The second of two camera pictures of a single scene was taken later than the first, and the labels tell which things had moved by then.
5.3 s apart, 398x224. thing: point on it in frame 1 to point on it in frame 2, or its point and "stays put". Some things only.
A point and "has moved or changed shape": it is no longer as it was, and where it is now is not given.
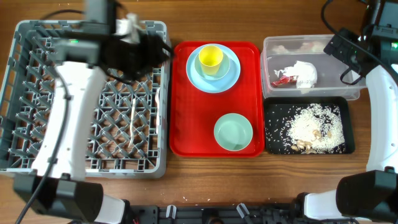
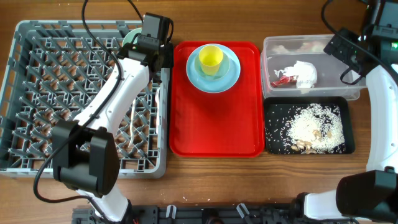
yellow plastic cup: x=210 y=58 stays put
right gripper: x=337 y=46 stays put
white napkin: x=306 y=73 stays put
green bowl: x=233 y=132 has moved or changed shape
